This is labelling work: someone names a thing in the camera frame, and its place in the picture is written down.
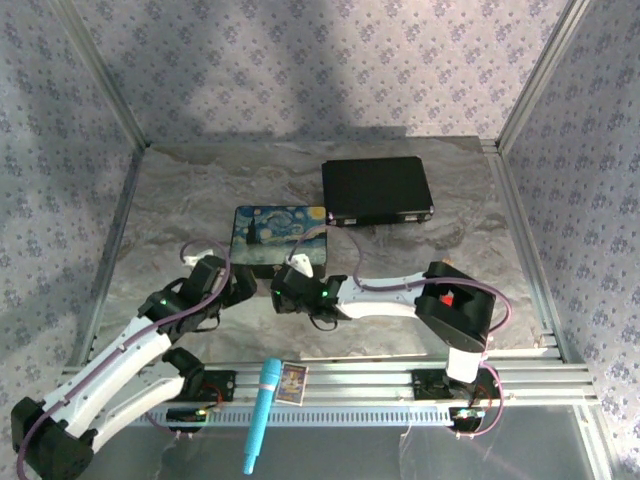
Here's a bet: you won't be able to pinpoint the starry night painted box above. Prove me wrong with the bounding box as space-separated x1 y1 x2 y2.
232 203 332 282

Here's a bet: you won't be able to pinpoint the small printed card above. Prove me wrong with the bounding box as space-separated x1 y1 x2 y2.
276 363 310 407

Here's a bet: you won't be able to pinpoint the light blue marker pen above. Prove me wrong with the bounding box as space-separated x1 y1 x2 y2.
243 356 283 476

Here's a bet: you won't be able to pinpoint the black hard case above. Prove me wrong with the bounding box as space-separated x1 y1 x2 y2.
321 156 436 228

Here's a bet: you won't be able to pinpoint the left black controller board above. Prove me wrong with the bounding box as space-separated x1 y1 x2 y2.
166 407 209 433

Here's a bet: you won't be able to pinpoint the black controller board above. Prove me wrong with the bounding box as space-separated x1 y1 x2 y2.
166 407 209 433
448 405 486 432

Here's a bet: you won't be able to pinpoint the right black controller board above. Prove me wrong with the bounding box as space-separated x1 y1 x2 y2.
448 405 486 432

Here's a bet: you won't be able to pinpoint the thin black cable loop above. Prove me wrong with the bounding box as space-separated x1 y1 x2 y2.
306 311 340 333

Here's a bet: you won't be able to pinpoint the aluminium side frame rail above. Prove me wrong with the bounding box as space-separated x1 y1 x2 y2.
64 143 152 374
479 138 587 365

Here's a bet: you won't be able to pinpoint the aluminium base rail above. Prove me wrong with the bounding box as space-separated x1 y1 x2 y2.
59 357 599 407

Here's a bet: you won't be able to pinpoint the slotted grey cable duct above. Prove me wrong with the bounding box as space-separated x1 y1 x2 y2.
144 404 507 427

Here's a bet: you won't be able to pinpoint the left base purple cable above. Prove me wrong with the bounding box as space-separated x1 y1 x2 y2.
144 414 201 441

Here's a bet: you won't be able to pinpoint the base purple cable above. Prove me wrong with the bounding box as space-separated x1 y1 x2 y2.
144 414 201 441
457 365 505 440

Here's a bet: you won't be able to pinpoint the aluminium corner post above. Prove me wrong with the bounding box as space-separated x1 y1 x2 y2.
52 0 152 149
497 0 594 149

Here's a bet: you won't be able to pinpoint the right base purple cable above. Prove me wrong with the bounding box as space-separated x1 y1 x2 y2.
457 365 505 440

